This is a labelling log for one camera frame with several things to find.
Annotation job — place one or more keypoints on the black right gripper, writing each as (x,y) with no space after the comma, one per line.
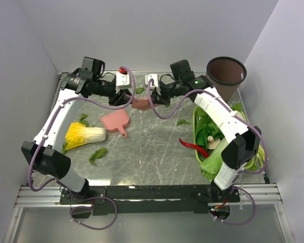
(160,99)

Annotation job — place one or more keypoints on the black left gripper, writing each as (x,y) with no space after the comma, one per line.
(119,98)

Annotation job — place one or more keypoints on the pink hand brush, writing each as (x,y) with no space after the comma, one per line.
(141,104)

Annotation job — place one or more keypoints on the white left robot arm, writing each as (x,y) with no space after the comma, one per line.
(44,152)

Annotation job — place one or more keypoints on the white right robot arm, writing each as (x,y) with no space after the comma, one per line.
(240,138)

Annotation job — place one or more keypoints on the pink plastic dustpan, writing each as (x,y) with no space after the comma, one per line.
(116,121)

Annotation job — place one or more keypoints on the dark green leafy vegetable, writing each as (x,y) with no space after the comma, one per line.
(205,127)

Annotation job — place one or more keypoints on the yellow white napa cabbage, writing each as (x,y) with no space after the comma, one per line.
(79,135)

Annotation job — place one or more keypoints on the brown plastic trash bin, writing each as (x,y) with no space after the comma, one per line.
(226,74)

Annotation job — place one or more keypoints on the red chili pepper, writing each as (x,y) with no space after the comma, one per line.
(198,148)

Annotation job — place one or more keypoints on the beige mushroom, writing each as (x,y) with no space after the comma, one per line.
(213,143)

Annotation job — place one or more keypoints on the green lettuce leaf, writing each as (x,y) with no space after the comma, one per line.
(210,167)

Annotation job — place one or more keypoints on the yellow green leek stalks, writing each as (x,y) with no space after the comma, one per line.
(260,156)

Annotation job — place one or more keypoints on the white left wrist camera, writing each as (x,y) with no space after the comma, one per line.
(123,81)

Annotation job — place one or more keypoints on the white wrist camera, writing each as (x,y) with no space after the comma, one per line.
(123,81)
(154,80)

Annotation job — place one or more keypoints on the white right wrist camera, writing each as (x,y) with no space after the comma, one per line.
(154,80)

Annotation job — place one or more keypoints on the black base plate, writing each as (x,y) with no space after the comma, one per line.
(151,199)

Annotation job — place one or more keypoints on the aluminium frame rail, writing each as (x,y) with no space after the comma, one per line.
(263,194)

